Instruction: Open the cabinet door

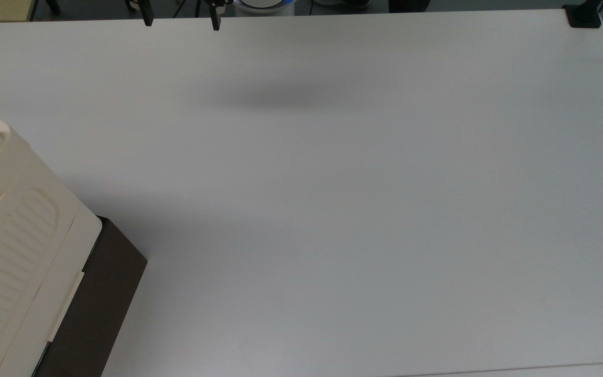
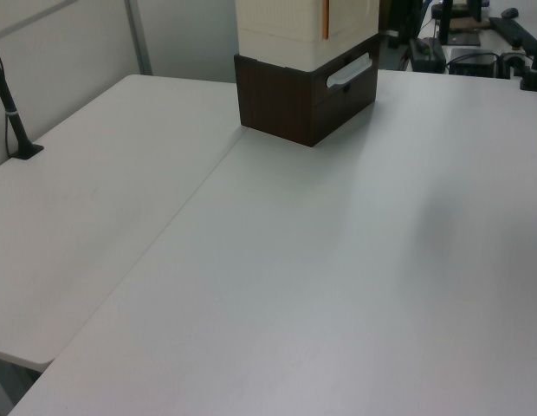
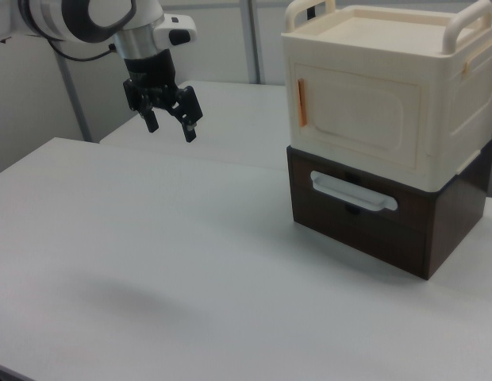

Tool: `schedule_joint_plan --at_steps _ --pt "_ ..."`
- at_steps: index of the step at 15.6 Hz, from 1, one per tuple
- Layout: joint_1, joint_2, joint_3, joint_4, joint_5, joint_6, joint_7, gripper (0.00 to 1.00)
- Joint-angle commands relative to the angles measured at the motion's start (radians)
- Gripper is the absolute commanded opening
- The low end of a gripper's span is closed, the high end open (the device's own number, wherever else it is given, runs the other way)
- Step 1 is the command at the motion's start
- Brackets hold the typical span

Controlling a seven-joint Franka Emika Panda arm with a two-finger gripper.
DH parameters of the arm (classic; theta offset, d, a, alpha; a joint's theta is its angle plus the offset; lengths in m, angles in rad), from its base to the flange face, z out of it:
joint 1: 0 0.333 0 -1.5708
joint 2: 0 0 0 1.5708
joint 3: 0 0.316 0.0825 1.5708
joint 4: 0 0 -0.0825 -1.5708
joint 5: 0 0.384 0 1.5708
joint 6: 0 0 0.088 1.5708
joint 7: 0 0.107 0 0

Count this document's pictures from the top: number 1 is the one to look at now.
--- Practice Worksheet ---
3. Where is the cream plastic cabinet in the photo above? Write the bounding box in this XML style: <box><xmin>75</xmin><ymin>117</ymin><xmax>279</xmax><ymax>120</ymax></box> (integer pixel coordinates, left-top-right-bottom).
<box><xmin>0</xmin><ymin>112</ymin><xmax>104</xmax><ymax>377</ymax></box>

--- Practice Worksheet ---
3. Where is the dark brown base box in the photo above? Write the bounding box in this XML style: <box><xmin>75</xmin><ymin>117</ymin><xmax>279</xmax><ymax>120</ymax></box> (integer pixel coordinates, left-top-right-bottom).
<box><xmin>31</xmin><ymin>215</ymin><xmax>149</xmax><ymax>377</ymax></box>

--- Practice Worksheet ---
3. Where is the dark object on floor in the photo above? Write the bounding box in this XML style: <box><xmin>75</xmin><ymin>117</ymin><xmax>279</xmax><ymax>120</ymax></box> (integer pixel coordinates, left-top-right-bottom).
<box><xmin>387</xmin><ymin>0</ymin><xmax>431</xmax><ymax>13</ymax></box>

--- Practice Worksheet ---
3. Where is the black table clamp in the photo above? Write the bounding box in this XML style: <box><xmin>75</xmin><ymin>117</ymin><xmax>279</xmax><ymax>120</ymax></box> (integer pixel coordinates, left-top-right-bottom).
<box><xmin>562</xmin><ymin>0</ymin><xmax>603</xmax><ymax>29</ymax></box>

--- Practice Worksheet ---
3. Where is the white robot base blue ring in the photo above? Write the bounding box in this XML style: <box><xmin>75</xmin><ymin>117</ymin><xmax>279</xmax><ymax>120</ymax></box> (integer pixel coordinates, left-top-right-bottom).
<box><xmin>232</xmin><ymin>0</ymin><xmax>298</xmax><ymax>17</ymax></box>

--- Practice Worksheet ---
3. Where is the cream door handle strip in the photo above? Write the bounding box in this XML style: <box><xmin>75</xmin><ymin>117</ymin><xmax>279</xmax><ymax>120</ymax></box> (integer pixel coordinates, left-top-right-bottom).
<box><xmin>47</xmin><ymin>271</ymin><xmax>85</xmax><ymax>344</ymax></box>

